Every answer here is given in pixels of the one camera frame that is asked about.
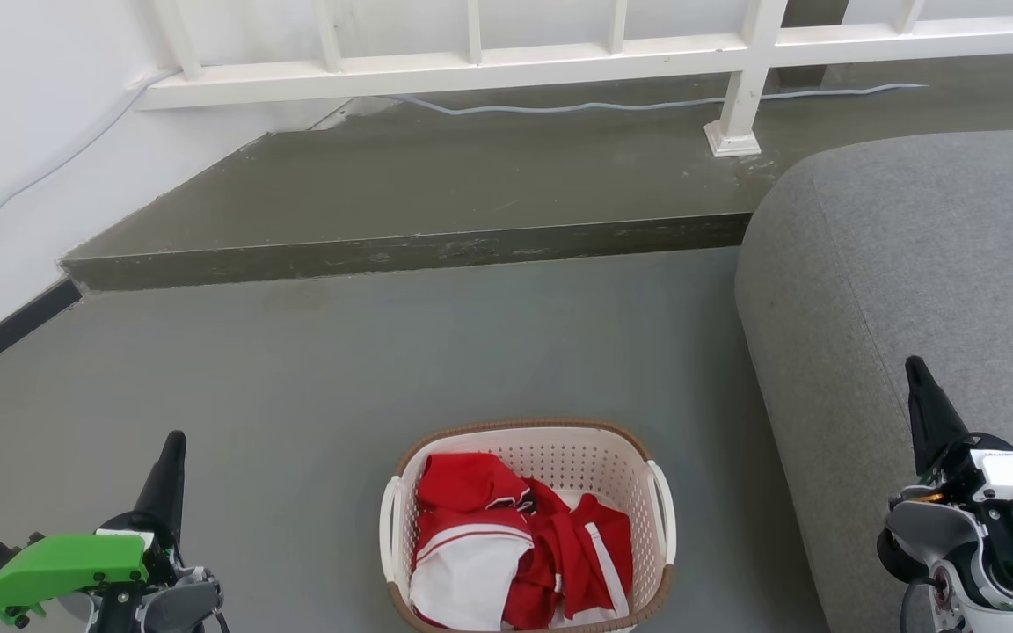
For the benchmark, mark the grey fabric sofa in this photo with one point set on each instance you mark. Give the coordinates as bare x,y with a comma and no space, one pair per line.
893,255

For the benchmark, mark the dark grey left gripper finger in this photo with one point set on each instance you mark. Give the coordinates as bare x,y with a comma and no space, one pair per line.
168,483

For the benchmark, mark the red white-striped garment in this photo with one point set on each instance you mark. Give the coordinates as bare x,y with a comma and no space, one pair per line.
581,549

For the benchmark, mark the white wooden railing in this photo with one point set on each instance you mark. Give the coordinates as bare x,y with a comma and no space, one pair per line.
471,72

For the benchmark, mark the black baseboard strip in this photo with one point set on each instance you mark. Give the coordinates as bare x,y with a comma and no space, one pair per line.
1,334

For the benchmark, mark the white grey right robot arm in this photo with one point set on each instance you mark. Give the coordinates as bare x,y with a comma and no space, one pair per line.
937,536

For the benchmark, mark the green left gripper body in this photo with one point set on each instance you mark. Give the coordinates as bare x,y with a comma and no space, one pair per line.
67,563

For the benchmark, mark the cream perforated laundry basket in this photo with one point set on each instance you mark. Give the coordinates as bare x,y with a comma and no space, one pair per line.
568,453

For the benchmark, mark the red and white shirt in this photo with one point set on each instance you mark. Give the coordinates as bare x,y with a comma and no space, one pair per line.
467,563

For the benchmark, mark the dark grey pillar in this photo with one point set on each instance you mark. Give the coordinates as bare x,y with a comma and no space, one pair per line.
810,22

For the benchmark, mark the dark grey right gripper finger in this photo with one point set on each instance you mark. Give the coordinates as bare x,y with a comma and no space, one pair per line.
933,413

